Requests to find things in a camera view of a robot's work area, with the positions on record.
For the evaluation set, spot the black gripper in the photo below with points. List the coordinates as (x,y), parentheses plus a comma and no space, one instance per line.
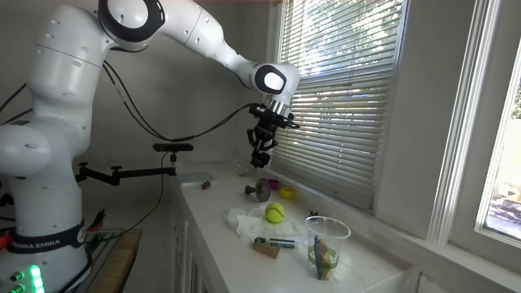
(267,121)

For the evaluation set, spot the black screw clamp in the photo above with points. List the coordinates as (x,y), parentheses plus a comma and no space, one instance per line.
(259,160)

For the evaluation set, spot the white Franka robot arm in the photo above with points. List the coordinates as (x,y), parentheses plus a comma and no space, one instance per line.
(54,136)

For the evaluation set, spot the small brown object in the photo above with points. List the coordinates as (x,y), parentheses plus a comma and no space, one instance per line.
(206,185)

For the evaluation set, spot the small magenta bowl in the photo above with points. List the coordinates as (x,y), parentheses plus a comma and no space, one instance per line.
(274,185)

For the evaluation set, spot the black mesh strainer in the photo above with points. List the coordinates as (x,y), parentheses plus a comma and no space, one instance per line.
(263,189)

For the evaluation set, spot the small yellow bowl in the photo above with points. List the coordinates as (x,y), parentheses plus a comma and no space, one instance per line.
(287,193)

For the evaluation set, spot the yellow-green tennis ball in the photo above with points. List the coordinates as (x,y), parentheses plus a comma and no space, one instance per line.
(276,212)

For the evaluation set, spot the white cloth towel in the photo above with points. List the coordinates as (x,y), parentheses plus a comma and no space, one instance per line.
(246,222)

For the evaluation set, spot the white slatted window blind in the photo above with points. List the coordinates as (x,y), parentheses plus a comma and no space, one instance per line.
(347,98)

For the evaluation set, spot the green dry-erase marker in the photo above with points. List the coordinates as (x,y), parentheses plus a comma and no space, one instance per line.
(282,243)

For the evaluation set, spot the wooden zigzag block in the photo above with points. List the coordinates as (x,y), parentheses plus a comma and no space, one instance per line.
(266,250)

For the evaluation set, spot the clear plastic cup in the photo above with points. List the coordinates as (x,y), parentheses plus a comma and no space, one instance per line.
(328,233)

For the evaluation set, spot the green stuff in cup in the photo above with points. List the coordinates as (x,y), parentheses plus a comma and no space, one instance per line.
(324,261)

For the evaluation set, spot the white counter cabinet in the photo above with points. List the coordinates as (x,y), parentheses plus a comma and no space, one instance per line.
(188,255)

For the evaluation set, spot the red black spring clamp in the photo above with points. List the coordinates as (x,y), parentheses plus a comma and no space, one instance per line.
(98,220)

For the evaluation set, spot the wooden side table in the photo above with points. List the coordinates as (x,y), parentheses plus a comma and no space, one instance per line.
(123,261)

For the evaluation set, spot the white framed window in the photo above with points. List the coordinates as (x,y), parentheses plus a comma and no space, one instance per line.
(505,163)

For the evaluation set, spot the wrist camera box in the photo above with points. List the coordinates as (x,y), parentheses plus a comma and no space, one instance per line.
(289,121)

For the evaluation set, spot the black bar-shaped camera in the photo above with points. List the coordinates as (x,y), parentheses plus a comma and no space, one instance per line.
(173,147)

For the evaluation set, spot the grey metal base plate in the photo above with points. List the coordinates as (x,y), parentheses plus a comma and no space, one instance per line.
(95,266)

